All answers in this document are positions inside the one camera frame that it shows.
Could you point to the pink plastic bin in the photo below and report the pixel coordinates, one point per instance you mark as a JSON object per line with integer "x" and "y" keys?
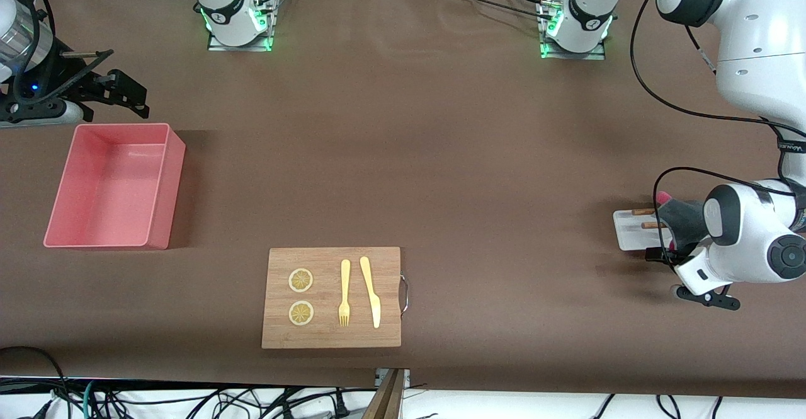
{"x": 107, "y": 186}

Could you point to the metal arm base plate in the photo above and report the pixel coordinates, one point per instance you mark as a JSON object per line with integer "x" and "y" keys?
{"x": 242, "y": 48}
{"x": 576, "y": 56}

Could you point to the white metal rack base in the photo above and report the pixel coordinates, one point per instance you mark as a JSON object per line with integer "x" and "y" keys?
{"x": 630, "y": 236}

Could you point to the wooden cutting board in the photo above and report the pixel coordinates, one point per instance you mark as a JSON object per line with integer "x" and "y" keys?
{"x": 330, "y": 337}

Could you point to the yellow plastic knife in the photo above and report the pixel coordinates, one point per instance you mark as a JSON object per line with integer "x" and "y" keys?
{"x": 369, "y": 286}

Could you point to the black power plug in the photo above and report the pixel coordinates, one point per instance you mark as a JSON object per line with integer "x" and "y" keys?
{"x": 341, "y": 406}

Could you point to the lemon slice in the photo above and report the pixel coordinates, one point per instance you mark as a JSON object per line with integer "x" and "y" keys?
{"x": 301, "y": 313}
{"x": 301, "y": 280}

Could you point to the small metal bracket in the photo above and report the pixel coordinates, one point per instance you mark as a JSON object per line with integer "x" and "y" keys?
{"x": 406, "y": 378}

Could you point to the wooden plank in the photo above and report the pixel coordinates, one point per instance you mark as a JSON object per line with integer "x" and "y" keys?
{"x": 385, "y": 400}

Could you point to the yellow plastic fork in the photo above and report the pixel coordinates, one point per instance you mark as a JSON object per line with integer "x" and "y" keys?
{"x": 345, "y": 280}

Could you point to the grey and pink cloth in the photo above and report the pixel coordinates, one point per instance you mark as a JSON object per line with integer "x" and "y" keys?
{"x": 683, "y": 220}

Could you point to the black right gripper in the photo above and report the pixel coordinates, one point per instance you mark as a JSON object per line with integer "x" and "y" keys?
{"x": 55, "y": 61}

